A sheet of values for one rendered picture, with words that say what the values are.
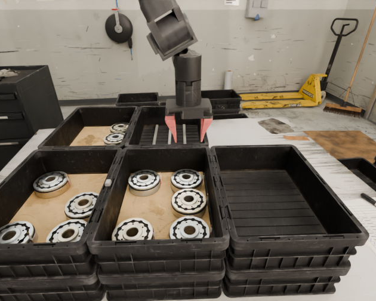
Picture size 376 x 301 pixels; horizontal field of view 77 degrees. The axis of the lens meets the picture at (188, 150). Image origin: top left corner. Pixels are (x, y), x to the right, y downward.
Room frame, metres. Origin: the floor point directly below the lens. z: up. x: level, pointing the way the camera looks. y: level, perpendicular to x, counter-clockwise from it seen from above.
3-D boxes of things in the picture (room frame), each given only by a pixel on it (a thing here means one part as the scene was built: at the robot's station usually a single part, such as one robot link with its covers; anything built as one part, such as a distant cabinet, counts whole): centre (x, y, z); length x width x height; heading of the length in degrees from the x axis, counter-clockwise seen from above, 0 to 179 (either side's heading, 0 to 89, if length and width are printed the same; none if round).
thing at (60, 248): (0.50, 0.37, 0.92); 0.40 x 0.30 x 0.02; 2
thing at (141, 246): (0.51, 0.07, 0.92); 0.40 x 0.30 x 0.02; 2
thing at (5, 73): (2.01, 1.51, 0.88); 0.29 x 0.22 x 0.03; 7
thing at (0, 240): (0.39, 0.44, 0.86); 0.05 x 0.05 x 0.01
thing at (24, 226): (0.39, 0.44, 0.86); 0.10 x 0.10 x 0.01
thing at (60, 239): (0.39, 0.30, 0.86); 0.05 x 0.05 x 0.01
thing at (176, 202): (0.52, 0.00, 0.86); 0.10 x 0.10 x 0.01
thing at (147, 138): (0.91, 0.08, 0.87); 0.40 x 0.30 x 0.11; 2
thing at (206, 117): (0.52, -0.02, 1.10); 0.07 x 0.07 x 0.09; 2
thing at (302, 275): (0.52, -0.23, 0.76); 0.40 x 0.30 x 0.12; 2
